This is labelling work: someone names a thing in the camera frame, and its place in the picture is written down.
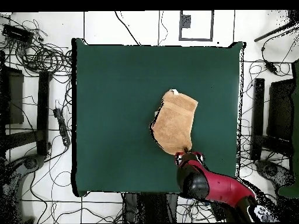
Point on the tan terry towel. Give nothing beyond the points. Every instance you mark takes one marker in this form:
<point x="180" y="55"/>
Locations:
<point x="175" y="123"/>

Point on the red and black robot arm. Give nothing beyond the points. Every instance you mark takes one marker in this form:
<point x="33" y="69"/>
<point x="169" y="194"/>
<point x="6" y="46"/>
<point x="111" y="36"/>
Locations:
<point x="222" y="186"/>

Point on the dark flat panel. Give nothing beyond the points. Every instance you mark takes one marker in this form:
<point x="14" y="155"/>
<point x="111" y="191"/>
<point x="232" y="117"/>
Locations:
<point x="280" y="109"/>
<point x="14" y="98"/>

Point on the black flat box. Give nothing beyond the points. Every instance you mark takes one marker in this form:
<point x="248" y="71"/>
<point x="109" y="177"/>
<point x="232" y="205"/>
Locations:
<point x="17" y="33"/>

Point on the black stand bar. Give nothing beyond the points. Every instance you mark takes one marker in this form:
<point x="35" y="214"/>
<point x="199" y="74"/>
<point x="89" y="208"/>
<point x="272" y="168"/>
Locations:
<point x="43" y="105"/>
<point x="258" y="105"/>

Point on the dark green table cloth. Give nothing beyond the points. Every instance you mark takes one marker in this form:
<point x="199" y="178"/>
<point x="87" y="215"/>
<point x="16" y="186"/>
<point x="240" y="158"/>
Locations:
<point x="105" y="93"/>

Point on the black power adapter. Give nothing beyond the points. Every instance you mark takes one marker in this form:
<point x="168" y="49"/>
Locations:
<point x="271" y="67"/>

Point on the black power strip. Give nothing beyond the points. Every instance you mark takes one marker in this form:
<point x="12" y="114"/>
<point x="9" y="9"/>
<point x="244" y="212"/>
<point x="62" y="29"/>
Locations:
<point x="62" y="128"/>

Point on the black slanted rod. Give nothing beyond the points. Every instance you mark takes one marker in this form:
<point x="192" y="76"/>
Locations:
<point x="273" y="31"/>

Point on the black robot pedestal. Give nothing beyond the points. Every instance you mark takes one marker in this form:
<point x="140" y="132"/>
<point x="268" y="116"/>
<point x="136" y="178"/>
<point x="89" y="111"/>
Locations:
<point x="151" y="207"/>

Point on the grey square frame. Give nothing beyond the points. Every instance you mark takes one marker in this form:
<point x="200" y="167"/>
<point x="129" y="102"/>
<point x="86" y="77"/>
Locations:
<point x="196" y="39"/>

